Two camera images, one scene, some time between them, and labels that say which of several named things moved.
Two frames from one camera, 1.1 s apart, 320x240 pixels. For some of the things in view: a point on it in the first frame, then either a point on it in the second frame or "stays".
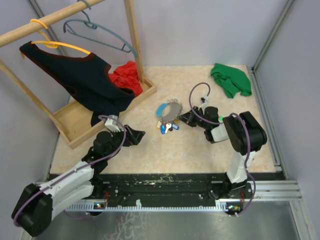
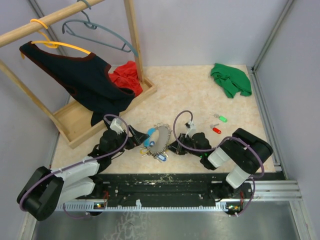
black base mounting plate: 141,187 stays
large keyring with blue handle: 176,108 → 165,132
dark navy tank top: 86,79 stays
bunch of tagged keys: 170,125 → 162,157
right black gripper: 188,118 → 175,148
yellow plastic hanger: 52,44 stays
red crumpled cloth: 126,76 stays
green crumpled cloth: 232,81 stays
